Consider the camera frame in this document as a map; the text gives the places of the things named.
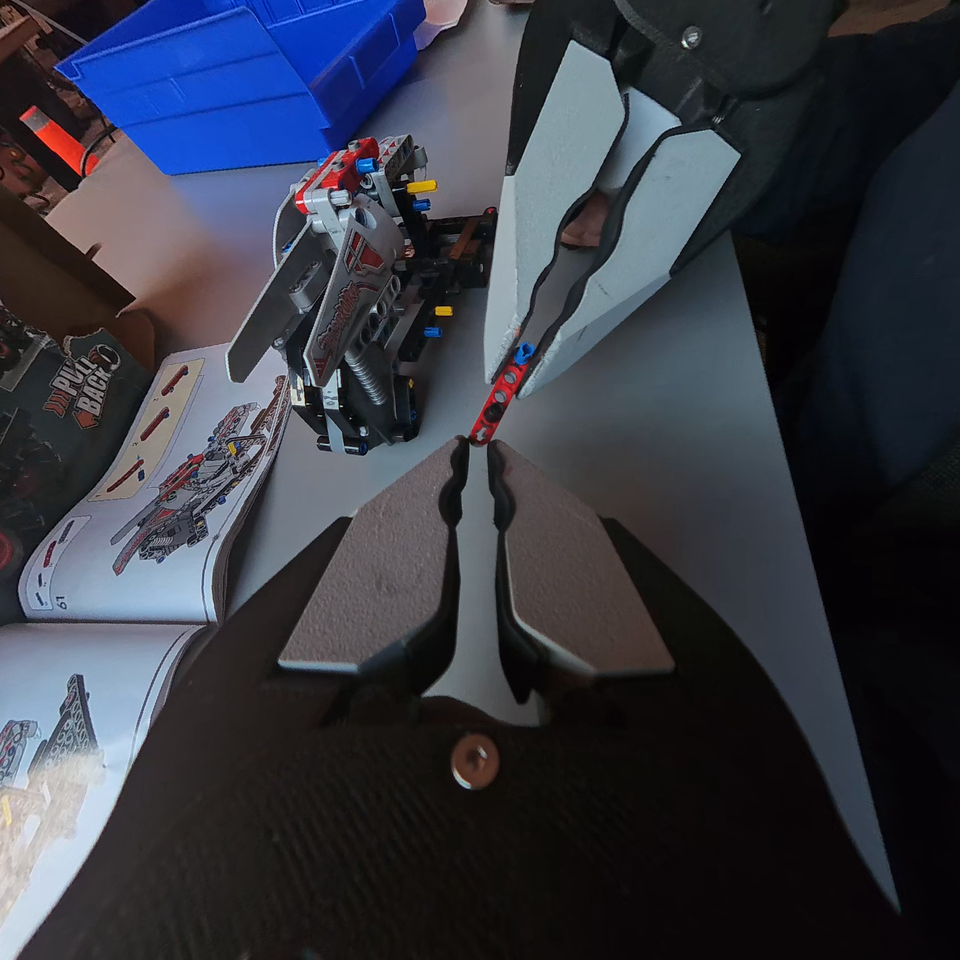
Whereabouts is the lego set box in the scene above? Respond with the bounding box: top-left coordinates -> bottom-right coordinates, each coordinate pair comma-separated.
0,300 -> 155,624

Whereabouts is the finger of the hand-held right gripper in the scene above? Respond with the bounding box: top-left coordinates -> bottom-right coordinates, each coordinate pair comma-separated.
483,39 -> 625,385
519,123 -> 744,400

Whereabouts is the lego instruction booklet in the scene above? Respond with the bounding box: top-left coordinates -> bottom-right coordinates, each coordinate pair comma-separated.
0,341 -> 295,957

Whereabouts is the grey red lego vehicle model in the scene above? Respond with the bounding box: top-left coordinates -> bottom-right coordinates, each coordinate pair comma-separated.
226,133 -> 500,455

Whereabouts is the brown cardboard box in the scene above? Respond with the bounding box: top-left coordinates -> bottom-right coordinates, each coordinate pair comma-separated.
0,183 -> 159,372

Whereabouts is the orange traffic cone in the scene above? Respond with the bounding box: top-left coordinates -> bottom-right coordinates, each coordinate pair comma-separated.
18,105 -> 85,175

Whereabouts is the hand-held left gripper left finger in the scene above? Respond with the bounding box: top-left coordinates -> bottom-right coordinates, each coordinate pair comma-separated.
277,436 -> 470,699

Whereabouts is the blue plastic bin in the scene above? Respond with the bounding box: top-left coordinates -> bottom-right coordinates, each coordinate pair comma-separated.
54,0 -> 427,177

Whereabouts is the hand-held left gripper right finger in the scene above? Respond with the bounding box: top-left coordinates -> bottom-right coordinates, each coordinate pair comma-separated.
486,439 -> 676,705

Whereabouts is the red lego beam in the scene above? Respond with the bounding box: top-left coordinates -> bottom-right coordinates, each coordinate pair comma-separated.
468,342 -> 537,450

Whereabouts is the person's right hand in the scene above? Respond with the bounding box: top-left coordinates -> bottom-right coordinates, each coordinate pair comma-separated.
558,187 -> 620,250

